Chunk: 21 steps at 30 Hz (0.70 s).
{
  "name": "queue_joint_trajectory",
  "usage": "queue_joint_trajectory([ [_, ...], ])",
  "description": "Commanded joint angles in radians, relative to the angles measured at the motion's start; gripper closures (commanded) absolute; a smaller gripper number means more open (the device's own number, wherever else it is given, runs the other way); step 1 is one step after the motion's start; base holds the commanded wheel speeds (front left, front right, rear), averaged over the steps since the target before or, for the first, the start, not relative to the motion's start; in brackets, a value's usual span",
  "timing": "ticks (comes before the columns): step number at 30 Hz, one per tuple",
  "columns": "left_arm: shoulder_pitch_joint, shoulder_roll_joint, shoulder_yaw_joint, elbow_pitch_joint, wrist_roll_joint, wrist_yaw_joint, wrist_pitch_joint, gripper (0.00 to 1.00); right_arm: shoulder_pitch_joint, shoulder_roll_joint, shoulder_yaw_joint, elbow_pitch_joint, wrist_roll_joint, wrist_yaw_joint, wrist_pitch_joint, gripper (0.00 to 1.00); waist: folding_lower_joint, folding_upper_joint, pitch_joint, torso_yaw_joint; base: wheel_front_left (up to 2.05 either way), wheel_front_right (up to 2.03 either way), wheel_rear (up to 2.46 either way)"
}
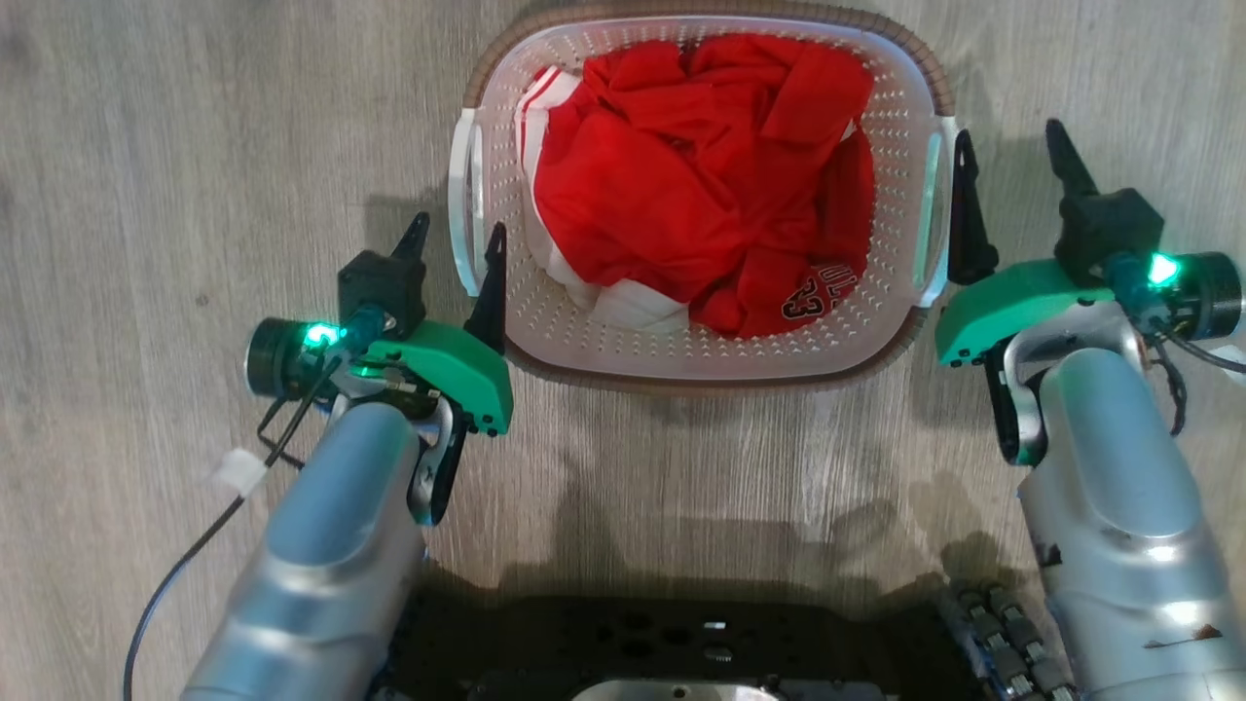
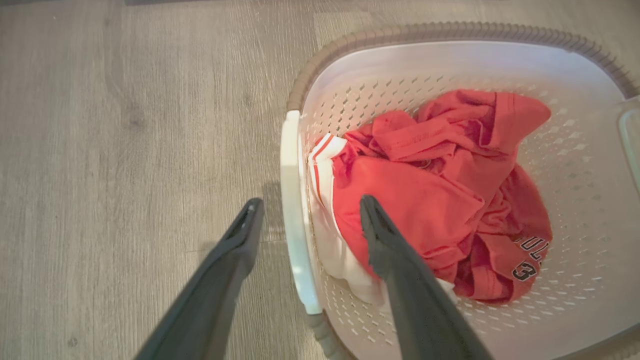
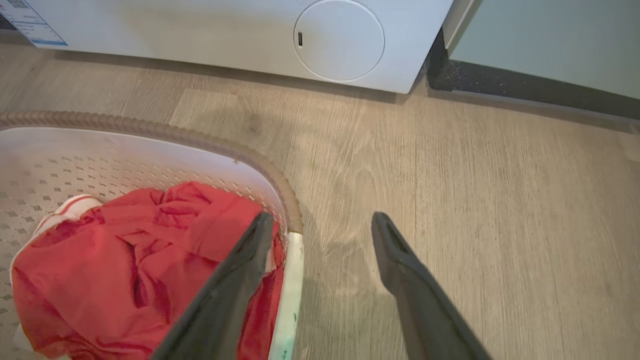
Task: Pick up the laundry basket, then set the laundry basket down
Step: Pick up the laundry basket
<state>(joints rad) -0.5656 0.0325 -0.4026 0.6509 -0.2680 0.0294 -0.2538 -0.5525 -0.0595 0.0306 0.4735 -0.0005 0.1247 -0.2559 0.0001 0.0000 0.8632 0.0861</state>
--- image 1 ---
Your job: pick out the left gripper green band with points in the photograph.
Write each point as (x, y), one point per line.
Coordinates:
(448, 365)

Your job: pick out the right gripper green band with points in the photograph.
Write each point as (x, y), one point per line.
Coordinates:
(1012, 297)

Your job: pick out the white perforated plastic laundry basket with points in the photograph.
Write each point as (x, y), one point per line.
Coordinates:
(681, 350)

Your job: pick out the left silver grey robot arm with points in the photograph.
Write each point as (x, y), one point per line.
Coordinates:
(331, 545)

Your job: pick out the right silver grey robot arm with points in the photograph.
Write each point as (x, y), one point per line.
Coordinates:
(1119, 487)

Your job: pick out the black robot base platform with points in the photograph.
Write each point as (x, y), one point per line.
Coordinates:
(662, 643)

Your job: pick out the red and white jersey clothing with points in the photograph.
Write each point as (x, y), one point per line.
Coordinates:
(672, 185)

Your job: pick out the grey roller omni wheel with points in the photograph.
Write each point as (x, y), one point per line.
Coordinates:
(1007, 647)

